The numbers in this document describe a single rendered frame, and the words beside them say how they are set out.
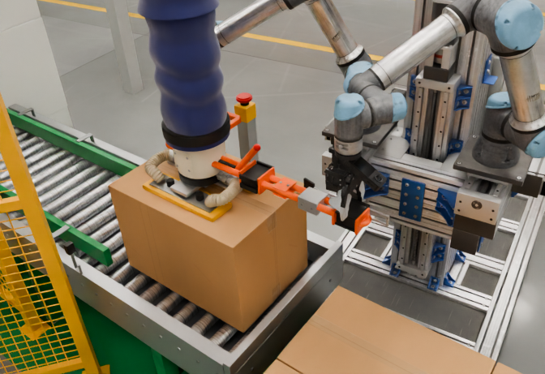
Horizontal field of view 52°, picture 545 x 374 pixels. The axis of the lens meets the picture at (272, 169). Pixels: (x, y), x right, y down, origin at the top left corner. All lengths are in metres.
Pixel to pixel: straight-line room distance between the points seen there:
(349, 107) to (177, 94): 0.56
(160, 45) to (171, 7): 0.13
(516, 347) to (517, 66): 1.53
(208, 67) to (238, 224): 0.51
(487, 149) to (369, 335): 0.74
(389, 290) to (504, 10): 1.48
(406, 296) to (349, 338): 0.67
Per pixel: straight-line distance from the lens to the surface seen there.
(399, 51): 1.59
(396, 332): 2.03
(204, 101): 1.72
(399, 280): 2.66
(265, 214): 1.83
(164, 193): 1.95
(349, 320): 2.05
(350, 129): 1.42
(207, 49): 1.67
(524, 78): 1.66
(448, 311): 2.59
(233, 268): 1.78
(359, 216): 1.58
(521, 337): 2.86
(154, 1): 1.61
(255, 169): 1.78
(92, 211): 2.71
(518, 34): 1.55
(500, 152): 1.95
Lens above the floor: 2.10
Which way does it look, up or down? 34 degrees down
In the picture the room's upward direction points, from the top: 4 degrees counter-clockwise
